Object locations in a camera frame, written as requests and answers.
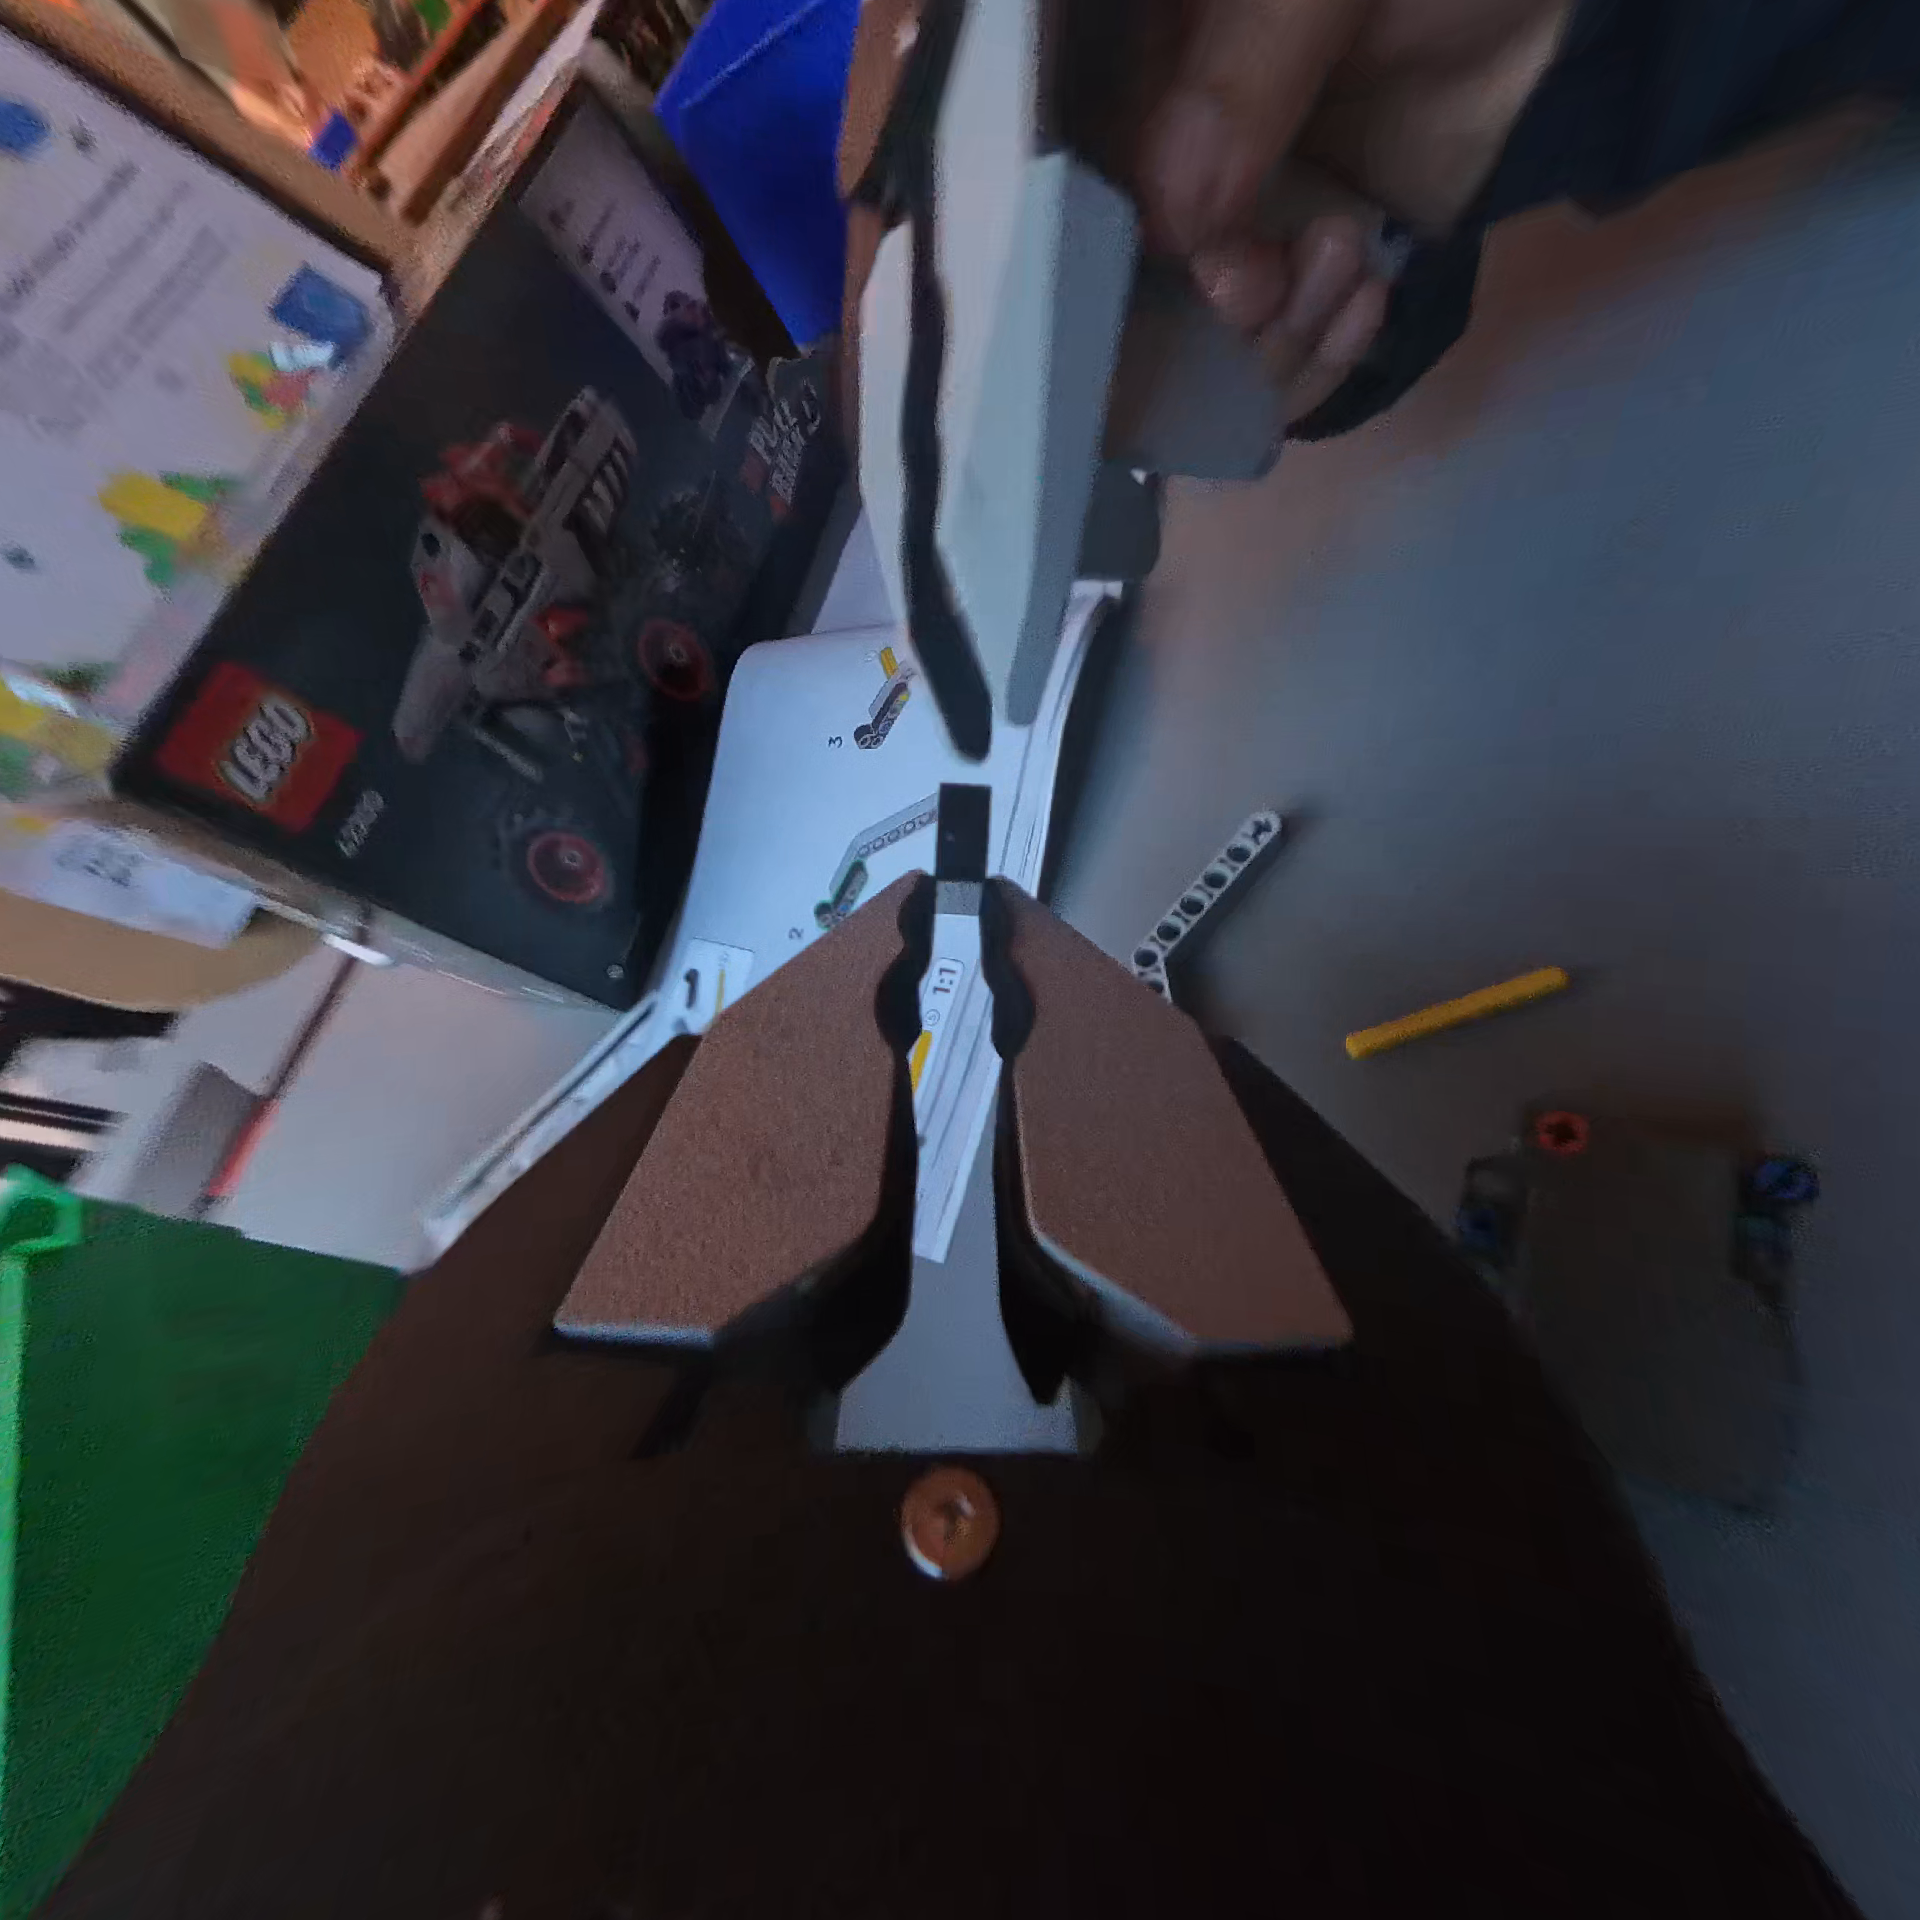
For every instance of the grey lego motor block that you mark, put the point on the grey lego motor block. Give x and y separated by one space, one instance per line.
1634 1304

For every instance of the yellow lego axle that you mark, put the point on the yellow lego axle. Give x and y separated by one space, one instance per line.
1455 1014

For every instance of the white box with brick print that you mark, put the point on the white box with brick print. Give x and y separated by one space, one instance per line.
152 343

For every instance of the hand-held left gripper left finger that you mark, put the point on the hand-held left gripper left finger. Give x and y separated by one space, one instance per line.
734 1154

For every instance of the wooden shelf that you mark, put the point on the wooden shelf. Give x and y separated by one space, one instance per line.
452 78

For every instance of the cardboard box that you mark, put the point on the cardboard box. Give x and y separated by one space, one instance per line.
136 917

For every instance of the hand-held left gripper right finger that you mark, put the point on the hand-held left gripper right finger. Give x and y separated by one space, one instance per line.
1154 1154

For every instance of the black lego set box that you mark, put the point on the black lego set box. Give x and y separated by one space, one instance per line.
493 632

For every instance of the black lego connector piece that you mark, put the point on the black lego connector piece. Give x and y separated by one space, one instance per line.
965 847

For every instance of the lego sticker sheet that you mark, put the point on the lego sticker sheet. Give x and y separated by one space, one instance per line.
538 1125

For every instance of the person's right hand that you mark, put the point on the person's right hand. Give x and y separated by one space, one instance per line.
1319 119

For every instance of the blue plastic bin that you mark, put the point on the blue plastic bin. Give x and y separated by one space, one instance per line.
765 136

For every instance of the green plastic bin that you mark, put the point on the green plastic bin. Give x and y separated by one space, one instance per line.
163 1500

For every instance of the grey angled lego beam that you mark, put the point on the grey angled lego beam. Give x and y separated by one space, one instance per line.
1208 898

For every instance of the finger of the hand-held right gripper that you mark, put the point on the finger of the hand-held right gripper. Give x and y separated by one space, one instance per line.
886 407
1036 420

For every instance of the lego instruction booklet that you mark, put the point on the lego instruction booklet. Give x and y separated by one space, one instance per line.
841 783

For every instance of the person's right forearm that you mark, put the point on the person's right forearm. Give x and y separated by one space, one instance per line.
1726 88

